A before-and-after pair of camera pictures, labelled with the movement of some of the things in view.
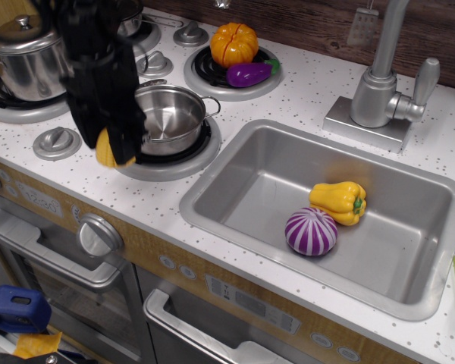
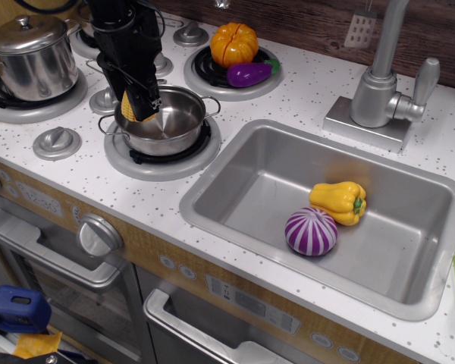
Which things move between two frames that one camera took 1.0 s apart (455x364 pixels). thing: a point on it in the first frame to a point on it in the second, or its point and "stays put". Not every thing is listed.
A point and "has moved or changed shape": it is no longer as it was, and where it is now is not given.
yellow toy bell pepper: x=346 y=201 stays put
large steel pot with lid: x=34 y=63 stays put
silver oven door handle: x=23 y=236 stays put
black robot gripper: x=103 y=80 to x=129 y=47
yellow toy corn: x=104 y=152 has moved or changed shape
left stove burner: x=1 y=105 stays put
